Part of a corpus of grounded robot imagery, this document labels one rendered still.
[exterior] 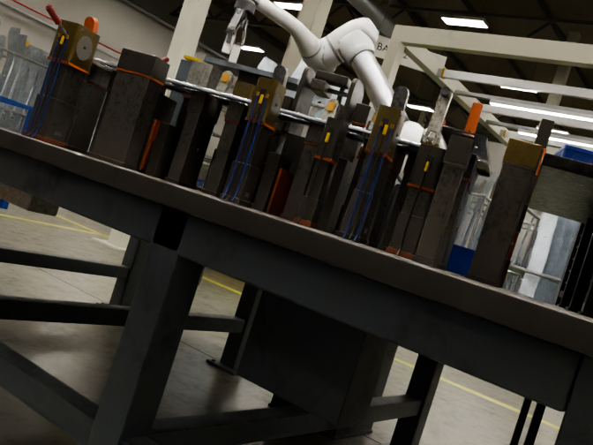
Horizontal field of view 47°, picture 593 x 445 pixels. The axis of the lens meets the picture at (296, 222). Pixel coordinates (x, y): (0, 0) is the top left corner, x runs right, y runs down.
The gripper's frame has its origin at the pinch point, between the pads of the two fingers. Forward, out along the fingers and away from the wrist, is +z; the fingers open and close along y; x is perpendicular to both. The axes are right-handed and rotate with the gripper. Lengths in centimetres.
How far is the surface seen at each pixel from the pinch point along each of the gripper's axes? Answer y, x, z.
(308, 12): -734, -92, -242
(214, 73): 18.7, 1.8, 11.1
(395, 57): -627, 50, -186
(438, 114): 36, 75, 6
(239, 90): 24.6, 12.8, 15.0
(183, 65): -1.1, -15.3, 8.2
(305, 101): 19.7, 33.9, 11.4
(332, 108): 31, 44, 13
